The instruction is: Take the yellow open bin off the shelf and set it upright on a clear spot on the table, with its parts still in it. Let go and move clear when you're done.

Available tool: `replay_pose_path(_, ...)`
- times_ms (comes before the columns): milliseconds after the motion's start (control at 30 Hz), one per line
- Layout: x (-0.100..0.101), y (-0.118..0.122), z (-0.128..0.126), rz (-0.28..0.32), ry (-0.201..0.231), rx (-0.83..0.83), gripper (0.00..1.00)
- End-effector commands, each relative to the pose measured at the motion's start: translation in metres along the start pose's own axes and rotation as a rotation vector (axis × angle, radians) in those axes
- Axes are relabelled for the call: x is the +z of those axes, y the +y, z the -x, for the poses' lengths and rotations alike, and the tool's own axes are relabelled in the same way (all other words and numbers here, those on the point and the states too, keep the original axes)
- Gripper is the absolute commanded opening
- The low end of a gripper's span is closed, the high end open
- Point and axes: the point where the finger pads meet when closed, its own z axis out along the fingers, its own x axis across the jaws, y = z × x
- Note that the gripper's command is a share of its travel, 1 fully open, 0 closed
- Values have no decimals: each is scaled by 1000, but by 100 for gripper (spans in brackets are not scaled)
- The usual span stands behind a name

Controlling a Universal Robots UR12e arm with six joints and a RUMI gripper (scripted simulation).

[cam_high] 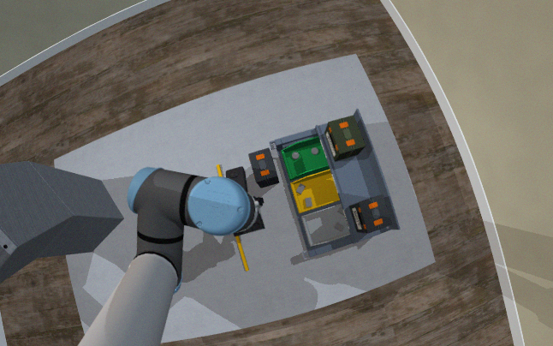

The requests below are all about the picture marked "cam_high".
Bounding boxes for grey open bin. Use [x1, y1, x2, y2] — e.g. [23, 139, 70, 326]
[302, 204, 350, 246]

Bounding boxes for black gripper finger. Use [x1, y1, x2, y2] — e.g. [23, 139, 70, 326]
[256, 197, 264, 217]

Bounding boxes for yellow bin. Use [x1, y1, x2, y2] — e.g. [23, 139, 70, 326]
[291, 170, 340, 212]

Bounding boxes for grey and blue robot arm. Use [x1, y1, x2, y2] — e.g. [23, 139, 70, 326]
[78, 166, 259, 346]

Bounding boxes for green open bin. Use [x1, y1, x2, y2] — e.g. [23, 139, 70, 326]
[282, 136, 330, 180]

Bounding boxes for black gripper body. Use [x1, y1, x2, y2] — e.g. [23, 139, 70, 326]
[234, 196, 265, 236]

